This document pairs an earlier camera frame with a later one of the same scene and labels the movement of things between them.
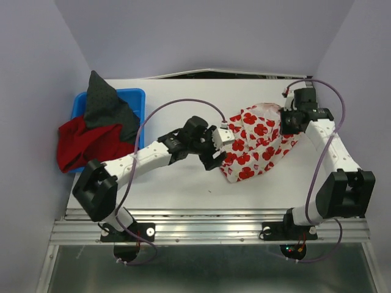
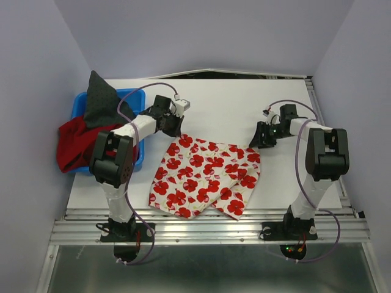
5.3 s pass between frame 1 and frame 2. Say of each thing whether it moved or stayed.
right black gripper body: moved
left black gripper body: moved
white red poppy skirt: moved
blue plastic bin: stayed
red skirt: stayed
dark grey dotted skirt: stayed
